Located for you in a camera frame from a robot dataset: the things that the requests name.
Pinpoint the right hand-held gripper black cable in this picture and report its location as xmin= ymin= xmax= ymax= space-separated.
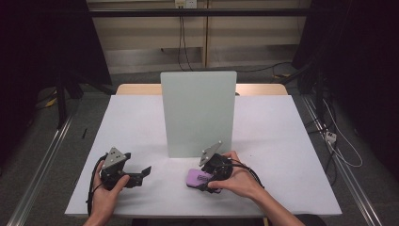
xmin=227 ymin=157 xmax=265 ymax=190

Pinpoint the person's right hand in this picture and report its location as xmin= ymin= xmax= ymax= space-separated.
xmin=207 ymin=150 xmax=266 ymax=201

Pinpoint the black horizontal bar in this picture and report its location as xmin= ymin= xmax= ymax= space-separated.
xmin=88 ymin=8 xmax=312 ymax=18

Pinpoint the upright white board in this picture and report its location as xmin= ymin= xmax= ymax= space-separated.
xmin=160 ymin=71 xmax=238 ymax=159

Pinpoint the metal floor rail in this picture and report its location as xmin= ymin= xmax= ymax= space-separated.
xmin=300 ymin=94 xmax=384 ymax=226
xmin=6 ymin=115 xmax=75 ymax=226

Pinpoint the white power strip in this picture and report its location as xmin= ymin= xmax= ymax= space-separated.
xmin=324 ymin=130 xmax=338 ymax=144

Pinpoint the white cable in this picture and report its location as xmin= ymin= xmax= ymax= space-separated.
xmin=322 ymin=98 xmax=364 ymax=169

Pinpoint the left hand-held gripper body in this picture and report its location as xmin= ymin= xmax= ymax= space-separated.
xmin=99 ymin=147 xmax=132 ymax=191

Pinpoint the white table cover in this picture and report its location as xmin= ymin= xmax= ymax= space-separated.
xmin=64 ymin=94 xmax=343 ymax=218

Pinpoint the black metal stand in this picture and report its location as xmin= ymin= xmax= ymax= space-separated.
xmin=55 ymin=73 xmax=69 ymax=130

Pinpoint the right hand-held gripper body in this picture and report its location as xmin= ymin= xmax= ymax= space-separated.
xmin=198 ymin=140 xmax=235 ymax=184

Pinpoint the black hanging cable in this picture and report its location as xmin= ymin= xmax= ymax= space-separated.
xmin=177 ymin=15 xmax=194 ymax=73

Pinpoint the left hand-held gripper black cable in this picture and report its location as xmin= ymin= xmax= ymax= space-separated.
xmin=86 ymin=153 xmax=108 ymax=218

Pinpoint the black cable bundle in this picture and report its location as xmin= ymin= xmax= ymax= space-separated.
xmin=306 ymin=103 xmax=339 ymax=186

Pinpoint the black curtain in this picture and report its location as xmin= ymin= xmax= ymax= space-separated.
xmin=291 ymin=0 xmax=399 ymax=175
xmin=0 ymin=0 xmax=113 ymax=166

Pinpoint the person's left hand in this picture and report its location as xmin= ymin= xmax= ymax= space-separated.
xmin=91 ymin=161 xmax=131 ymax=221

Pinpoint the hand-held gripper black cable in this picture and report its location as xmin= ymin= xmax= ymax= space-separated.
xmin=86 ymin=153 xmax=108 ymax=218
xmin=227 ymin=157 xmax=265 ymax=190

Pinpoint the wooden table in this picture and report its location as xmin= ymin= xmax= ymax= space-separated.
xmin=115 ymin=83 xmax=289 ymax=97

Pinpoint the white wall socket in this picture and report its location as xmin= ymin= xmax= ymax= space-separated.
xmin=174 ymin=0 xmax=199 ymax=9

